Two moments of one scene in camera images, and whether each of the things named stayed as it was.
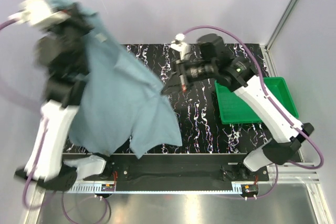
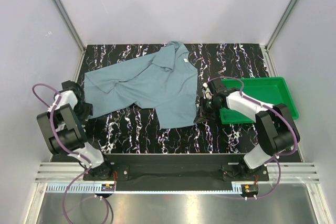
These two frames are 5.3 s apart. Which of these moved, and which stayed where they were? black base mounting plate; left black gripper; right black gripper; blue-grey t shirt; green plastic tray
Moved: blue-grey t shirt; left black gripper; right black gripper
Stayed: black base mounting plate; green plastic tray
